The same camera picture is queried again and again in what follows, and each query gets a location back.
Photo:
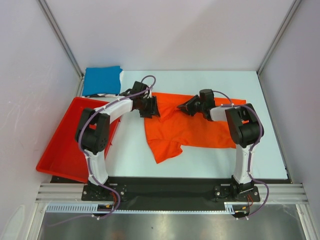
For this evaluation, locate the orange t shirt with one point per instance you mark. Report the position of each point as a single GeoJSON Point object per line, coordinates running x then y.
{"type": "Point", "coordinates": [165, 135]}

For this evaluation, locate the red plastic bin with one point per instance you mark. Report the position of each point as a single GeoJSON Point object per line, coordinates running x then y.
{"type": "Point", "coordinates": [62, 156]}

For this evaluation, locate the aluminium frame rail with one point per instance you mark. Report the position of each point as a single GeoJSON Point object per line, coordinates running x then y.
{"type": "Point", "coordinates": [72, 193]}

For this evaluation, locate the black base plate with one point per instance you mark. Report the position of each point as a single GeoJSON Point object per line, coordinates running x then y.
{"type": "Point", "coordinates": [167, 193]}

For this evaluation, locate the folded blue t shirt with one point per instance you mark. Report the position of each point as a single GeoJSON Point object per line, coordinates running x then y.
{"type": "Point", "coordinates": [102, 80]}

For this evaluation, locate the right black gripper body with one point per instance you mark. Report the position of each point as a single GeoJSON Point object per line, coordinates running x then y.
{"type": "Point", "coordinates": [200, 106]}

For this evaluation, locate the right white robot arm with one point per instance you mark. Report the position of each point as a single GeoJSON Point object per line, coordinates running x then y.
{"type": "Point", "coordinates": [246, 131]}

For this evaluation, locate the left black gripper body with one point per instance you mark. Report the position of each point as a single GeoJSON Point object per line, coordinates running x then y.
{"type": "Point", "coordinates": [147, 106]}

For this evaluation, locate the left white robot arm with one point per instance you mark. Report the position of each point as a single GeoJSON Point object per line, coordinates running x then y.
{"type": "Point", "coordinates": [93, 130]}

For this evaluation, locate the white slotted cable duct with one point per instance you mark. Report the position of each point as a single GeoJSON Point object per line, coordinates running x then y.
{"type": "Point", "coordinates": [105, 208]}

